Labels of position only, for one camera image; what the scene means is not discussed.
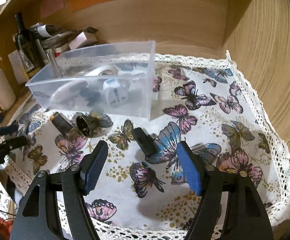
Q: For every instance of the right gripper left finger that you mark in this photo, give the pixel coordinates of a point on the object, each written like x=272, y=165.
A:
x=38, y=217

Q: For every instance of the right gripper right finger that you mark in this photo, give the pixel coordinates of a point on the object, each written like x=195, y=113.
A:
x=245, y=217

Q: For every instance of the black gold cosmetic tube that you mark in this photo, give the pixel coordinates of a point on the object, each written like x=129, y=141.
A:
x=63, y=125

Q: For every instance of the silver metal cylinder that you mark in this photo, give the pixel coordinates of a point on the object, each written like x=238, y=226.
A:
x=53, y=63

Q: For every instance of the handwritten white note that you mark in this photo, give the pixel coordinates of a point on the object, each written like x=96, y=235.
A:
x=17, y=66

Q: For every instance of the dark wine bottle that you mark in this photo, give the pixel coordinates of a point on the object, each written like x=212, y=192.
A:
x=28, y=48

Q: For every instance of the butterfly print lace cloth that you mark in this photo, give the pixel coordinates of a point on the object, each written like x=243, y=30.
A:
x=206, y=103

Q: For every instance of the stack of papers and booklets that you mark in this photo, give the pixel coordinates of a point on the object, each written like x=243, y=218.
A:
x=52, y=36

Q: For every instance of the white small cardboard box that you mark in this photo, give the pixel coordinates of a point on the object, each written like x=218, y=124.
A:
x=84, y=39

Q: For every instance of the clear plastic storage box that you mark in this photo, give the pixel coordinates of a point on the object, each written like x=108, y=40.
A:
x=114, y=78

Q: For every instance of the pink sticky note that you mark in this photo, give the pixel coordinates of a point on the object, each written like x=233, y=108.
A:
x=48, y=7

